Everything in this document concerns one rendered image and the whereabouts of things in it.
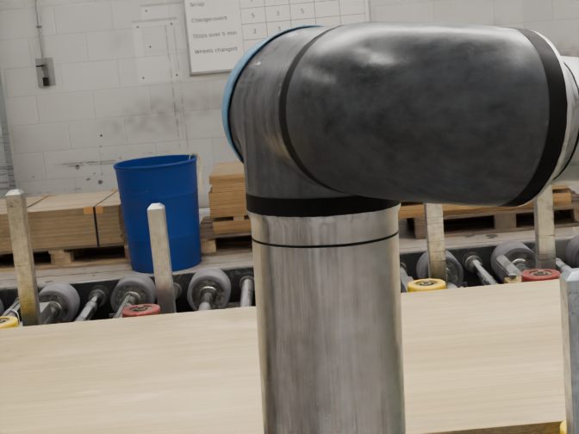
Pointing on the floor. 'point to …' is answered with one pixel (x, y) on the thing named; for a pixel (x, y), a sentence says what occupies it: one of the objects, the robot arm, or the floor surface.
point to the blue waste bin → (138, 189)
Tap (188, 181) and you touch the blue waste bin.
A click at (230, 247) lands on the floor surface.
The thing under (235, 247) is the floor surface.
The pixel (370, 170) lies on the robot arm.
